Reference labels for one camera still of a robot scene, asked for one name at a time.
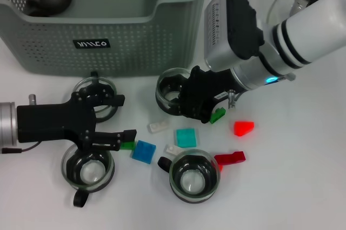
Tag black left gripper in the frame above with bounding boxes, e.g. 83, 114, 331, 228
16, 92, 136, 151

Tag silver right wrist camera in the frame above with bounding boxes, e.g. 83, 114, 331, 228
204, 0, 265, 70

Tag green stepped brick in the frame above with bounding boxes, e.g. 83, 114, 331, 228
209, 106, 227, 125

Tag blue square plate brick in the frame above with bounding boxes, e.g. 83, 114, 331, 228
131, 140, 157, 165

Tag white two-stud brick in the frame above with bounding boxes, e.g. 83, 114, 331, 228
147, 120, 170, 134
164, 144, 181, 157

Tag right gripper cable with plug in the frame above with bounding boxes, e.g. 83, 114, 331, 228
228, 89, 245, 109

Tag dark red long brick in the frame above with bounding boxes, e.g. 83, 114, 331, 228
214, 150, 247, 166

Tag teal square plate brick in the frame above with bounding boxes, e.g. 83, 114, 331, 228
173, 128, 198, 148

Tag grey-green perforated storage bin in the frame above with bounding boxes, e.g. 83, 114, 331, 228
0, 0, 214, 77

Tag left gripper cable with plug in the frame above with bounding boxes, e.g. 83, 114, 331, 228
1, 93, 41, 154

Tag orange-red wedge brick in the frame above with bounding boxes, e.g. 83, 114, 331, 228
232, 120, 255, 137

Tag gripper cable with plug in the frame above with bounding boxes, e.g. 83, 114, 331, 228
1, 93, 41, 154
228, 89, 245, 109

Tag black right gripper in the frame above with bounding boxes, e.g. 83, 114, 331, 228
178, 65, 240, 124

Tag glass teacup black holder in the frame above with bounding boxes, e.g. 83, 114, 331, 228
72, 71, 119, 123
61, 143, 116, 209
155, 67, 195, 116
157, 148, 221, 204

